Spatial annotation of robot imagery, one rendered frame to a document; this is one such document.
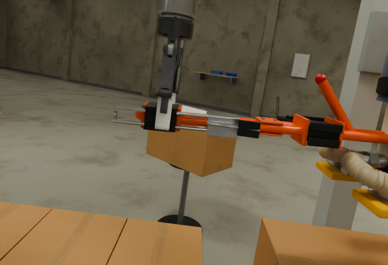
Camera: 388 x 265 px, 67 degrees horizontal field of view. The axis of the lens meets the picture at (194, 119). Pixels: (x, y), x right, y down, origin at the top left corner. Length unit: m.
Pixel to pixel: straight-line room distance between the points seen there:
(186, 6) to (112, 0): 12.41
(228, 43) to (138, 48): 3.64
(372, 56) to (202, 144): 1.13
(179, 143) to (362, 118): 1.21
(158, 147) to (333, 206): 1.30
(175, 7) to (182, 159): 1.70
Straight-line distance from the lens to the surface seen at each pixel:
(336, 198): 1.94
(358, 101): 1.83
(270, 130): 0.66
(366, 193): 0.73
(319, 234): 1.00
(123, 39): 12.40
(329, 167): 0.86
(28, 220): 1.72
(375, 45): 1.80
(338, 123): 0.72
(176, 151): 2.25
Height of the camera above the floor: 1.38
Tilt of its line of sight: 10 degrees down
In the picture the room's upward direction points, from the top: 8 degrees clockwise
